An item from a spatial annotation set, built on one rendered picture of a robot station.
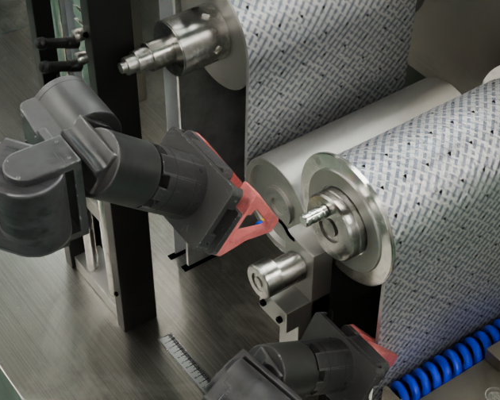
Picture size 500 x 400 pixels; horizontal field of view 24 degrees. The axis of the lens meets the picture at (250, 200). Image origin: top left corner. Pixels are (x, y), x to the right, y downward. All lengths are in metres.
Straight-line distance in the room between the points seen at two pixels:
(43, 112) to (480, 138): 0.46
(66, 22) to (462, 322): 0.56
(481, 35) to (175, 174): 0.59
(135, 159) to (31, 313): 0.69
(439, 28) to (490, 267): 0.34
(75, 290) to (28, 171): 0.72
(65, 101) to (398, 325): 0.47
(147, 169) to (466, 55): 0.64
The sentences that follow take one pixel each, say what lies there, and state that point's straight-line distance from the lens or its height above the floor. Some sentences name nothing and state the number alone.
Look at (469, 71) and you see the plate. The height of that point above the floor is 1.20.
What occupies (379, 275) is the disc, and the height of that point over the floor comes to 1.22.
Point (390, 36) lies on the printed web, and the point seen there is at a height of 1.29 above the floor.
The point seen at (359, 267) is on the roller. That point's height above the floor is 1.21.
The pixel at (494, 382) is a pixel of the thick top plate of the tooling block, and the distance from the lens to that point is 1.34.
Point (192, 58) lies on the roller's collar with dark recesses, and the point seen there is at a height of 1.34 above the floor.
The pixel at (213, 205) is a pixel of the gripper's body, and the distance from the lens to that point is 0.97.
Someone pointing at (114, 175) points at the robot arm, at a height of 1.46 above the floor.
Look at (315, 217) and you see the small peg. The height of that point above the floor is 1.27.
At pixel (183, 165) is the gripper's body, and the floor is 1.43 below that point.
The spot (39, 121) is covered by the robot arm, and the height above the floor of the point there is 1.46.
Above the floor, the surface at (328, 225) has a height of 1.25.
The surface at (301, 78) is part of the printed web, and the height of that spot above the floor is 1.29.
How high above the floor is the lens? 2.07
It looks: 43 degrees down
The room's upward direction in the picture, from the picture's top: straight up
